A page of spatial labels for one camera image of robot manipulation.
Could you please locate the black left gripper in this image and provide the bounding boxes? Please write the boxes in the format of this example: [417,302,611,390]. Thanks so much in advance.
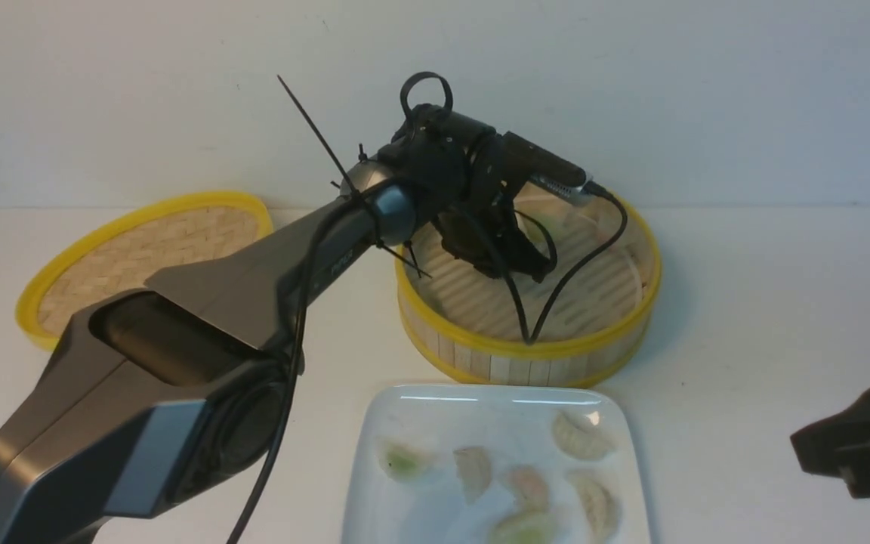
[435,135,558,283]

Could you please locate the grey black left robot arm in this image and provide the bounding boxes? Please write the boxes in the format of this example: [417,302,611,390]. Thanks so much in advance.
[0,104,538,543]

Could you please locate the white dumpling plate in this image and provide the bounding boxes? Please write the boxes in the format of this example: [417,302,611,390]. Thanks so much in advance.
[551,410,617,462]
[566,469,619,543]

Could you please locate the white dumpling plate top right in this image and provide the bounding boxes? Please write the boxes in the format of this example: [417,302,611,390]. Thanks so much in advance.
[551,410,617,462]

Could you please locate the white square plate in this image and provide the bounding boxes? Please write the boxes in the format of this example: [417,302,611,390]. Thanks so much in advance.
[341,385,653,543]

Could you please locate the white dumpling on plate centre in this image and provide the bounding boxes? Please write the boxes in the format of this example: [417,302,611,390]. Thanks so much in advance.
[453,447,493,505]

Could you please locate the green dumpling on plate left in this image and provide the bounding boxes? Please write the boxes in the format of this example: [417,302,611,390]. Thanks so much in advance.
[378,442,433,483]

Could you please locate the pink dumpling on plate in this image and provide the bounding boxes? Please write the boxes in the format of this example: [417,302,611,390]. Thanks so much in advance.
[503,465,551,512]

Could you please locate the green dumpling plate bottom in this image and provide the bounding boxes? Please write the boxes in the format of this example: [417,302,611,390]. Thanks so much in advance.
[486,510,558,543]

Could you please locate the yellow rimmed bamboo steamer lid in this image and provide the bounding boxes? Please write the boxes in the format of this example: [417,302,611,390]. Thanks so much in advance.
[14,190,273,351]

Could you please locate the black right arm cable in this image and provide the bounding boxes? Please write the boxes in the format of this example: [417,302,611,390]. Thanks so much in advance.
[400,72,455,122]

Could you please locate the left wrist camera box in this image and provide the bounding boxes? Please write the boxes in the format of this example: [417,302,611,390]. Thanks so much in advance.
[501,131,593,207]

